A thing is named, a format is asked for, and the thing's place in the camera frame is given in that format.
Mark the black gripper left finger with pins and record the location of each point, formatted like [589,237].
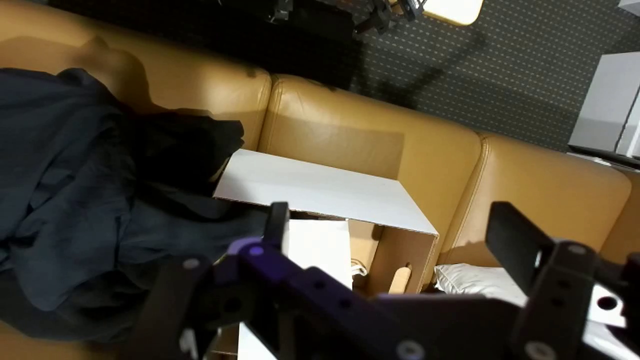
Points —
[195,296]

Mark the black clothing item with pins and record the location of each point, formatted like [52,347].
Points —
[80,233]
[185,151]

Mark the white cardboard box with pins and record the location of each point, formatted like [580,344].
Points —
[323,193]

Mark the white cabinet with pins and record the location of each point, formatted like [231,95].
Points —
[608,118]

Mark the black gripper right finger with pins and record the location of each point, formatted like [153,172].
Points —
[556,278]

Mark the tan leather sofa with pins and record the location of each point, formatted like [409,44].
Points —
[453,172]

